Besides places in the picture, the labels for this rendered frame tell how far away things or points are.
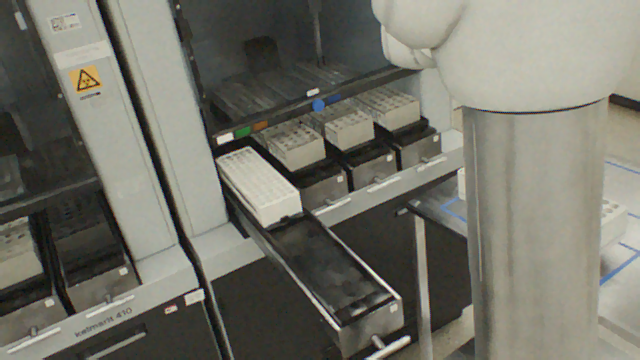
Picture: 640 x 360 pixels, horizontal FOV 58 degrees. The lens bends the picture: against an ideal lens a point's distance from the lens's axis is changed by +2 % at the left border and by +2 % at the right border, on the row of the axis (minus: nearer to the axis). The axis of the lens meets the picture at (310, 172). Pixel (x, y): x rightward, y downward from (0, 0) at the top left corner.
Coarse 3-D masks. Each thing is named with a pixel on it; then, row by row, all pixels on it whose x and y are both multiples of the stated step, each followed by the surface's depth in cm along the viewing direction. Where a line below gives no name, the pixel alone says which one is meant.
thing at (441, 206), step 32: (608, 160) 127; (448, 192) 126; (608, 192) 118; (416, 224) 126; (448, 224) 116; (416, 256) 131; (608, 256) 102; (416, 288) 137; (608, 288) 96; (416, 320) 143; (608, 320) 90; (608, 352) 148
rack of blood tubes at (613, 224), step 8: (464, 184) 115; (464, 192) 116; (608, 200) 100; (608, 208) 98; (616, 208) 99; (624, 208) 97; (608, 216) 96; (616, 216) 96; (624, 216) 97; (608, 224) 95; (616, 224) 96; (624, 224) 98; (608, 232) 96; (616, 232) 98; (624, 232) 99; (608, 240) 97; (616, 240) 99; (608, 248) 98
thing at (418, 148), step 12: (420, 132) 152; (432, 132) 152; (396, 144) 151; (408, 144) 150; (420, 144) 151; (432, 144) 153; (396, 156) 152; (408, 156) 151; (420, 156) 153; (432, 156) 155; (444, 156) 152; (408, 168) 152; (420, 168) 149
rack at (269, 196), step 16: (224, 160) 145; (240, 160) 145; (256, 160) 143; (224, 176) 145; (240, 176) 137; (256, 176) 136; (272, 176) 136; (240, 192) 142; (256, 192) 130; (272, 192) 129; (288, 192) 128; (256, 208) 125; (272, 208) 125; (288, 208) 127
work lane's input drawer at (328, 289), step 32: (224, 192) 143; (256, 224) 128; (288, 224) 126; (320, 224) 123; (288, 256) 116; (320, 256) 116; (352, 256) 113; (320, 288) 108; (352, 288) 107; (384, 288) 104; (320, 320) 105; (352, 320) 99; (384, 320) 103; (352, 352) 102; (384, 352) 99
